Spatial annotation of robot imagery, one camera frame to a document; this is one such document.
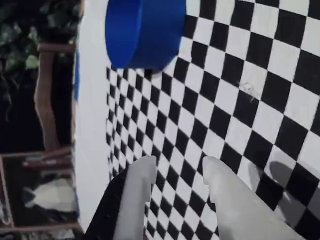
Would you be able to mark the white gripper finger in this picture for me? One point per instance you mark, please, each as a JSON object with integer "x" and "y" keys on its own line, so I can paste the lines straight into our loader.
{"x": 237, "y": 217}

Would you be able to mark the black cabinet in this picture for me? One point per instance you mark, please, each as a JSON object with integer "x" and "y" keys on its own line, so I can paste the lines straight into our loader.
{"x": 20, "y": 125}

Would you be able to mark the white bundle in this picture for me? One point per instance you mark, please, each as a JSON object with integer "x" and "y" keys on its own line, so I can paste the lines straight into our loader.
{"x": 52, "y": 197}

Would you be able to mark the green leafy houseplant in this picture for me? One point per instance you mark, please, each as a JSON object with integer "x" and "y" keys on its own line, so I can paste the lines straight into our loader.
{"x": 25, "y": 30}

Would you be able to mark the blue round box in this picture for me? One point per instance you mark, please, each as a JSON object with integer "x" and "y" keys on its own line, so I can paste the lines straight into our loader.
{"x": 155, "y": 32}

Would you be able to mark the blue tape strip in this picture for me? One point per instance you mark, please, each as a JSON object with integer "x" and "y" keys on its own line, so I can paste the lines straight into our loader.
{"x": 76, "y": 75}

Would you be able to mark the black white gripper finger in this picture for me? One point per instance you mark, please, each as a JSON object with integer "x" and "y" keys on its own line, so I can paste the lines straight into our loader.
{"x": 132, "y": 200}

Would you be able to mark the white mat with checkered print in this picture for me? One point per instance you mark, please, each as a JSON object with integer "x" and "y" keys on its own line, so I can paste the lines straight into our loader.
{"x": 90, "y": 125}

